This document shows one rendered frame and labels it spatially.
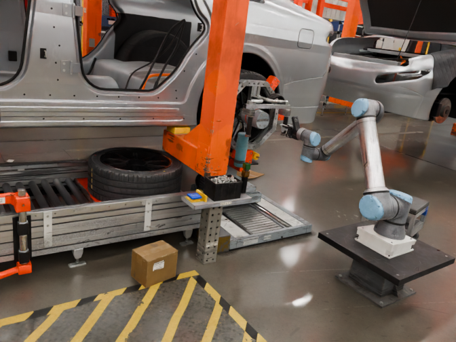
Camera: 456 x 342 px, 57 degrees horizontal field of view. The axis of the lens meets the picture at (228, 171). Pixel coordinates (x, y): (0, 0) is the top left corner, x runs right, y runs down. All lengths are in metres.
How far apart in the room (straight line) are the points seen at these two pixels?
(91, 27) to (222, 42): 2.74
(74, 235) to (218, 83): 1.24
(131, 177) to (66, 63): 0.80
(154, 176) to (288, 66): 1.53
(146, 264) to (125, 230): 0.35
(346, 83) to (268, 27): 2.40
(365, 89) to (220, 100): 3.10
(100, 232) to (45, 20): 1.28
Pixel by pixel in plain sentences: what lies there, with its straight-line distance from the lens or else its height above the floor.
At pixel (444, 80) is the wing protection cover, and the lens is 5.55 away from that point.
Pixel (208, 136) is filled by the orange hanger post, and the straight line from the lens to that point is 2.71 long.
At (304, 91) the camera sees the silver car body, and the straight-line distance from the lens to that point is 3.82.
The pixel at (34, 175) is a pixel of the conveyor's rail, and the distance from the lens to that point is 3.34.
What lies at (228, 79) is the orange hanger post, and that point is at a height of 1.17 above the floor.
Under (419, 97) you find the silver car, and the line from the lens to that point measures 5.42.
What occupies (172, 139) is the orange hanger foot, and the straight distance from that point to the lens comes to 3.16.
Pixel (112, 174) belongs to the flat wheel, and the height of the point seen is 0.49.
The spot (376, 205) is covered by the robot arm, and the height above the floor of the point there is 0.62.
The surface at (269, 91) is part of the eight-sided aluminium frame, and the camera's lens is 3.36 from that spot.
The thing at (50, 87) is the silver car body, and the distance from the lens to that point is 2.83.
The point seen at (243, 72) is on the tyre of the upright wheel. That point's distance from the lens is 3.30.
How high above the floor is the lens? 1.45
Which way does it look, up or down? 18 degrees down
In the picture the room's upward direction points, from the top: 8 degrees clockwise
